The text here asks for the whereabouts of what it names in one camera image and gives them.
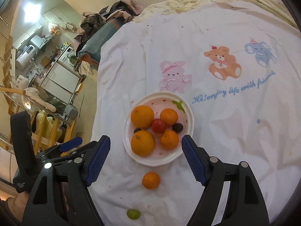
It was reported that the small orange tangerine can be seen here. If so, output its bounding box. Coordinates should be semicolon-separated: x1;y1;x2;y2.
160;130;179;150

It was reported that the orange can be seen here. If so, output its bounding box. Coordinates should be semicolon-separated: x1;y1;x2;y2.
131;105;155;130
131;130;156;157

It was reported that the large orange mandarin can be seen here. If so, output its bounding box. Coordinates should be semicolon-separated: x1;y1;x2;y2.
160;108;179;127

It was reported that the red cherry tomato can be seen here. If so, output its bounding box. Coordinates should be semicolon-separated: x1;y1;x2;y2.
151;118;166;134

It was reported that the person's left hand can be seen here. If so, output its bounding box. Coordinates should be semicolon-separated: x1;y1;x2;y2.
6;191;30;223

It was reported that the wooden rack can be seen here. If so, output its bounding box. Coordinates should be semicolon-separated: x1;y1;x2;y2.
1;85;77;153

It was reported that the pink strawberry pattern bowl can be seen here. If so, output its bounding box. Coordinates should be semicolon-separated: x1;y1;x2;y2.
122;91;194;167

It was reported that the white kitchen cabinet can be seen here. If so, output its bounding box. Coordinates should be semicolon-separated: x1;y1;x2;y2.
40;46;82;104

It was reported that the white cartoon bed sheet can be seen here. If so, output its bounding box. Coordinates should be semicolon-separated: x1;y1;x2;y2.
89;2;300;225

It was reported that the pile of clothes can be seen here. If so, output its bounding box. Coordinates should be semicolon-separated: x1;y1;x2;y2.
74;0;144;76

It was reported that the cream yellow quilt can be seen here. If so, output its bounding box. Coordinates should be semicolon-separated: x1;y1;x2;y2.
133;0;297;28

